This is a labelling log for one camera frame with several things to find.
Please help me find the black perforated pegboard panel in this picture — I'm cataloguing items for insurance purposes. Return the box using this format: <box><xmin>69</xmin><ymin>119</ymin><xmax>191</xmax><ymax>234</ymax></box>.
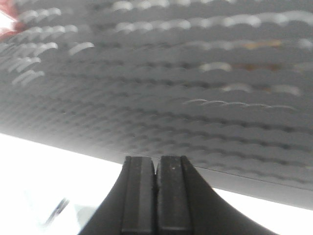
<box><xmin>0</xmin><ymin>0</ymin><xmax>313</xmax><ymax>209</ymax></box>

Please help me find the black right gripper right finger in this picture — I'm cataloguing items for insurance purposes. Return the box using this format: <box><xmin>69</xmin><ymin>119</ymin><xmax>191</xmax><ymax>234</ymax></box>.
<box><xmin>157</xmin><ymin>156</ymin><xmax>273</xmax><ymax>235</ymax></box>

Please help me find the white standing desk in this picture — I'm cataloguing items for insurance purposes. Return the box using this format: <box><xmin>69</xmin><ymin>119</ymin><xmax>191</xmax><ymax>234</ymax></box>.
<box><xmin>0</xmin><ymin>133</ymin><xmax>313</xmax><ymax>235</ymax></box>

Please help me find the red knob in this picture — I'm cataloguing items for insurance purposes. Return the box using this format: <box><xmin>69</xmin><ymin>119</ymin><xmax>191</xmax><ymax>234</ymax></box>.
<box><xmin>0</xmin><ymin>0</ymin><xmax>25</xmax><ymax>41</ymax></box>

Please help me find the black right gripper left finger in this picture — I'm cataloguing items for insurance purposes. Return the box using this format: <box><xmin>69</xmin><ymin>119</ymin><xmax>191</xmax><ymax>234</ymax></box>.
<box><xmin>80</xmin><ymin>156</ymin><xmax>156</xmax><ymax>235</ymax></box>

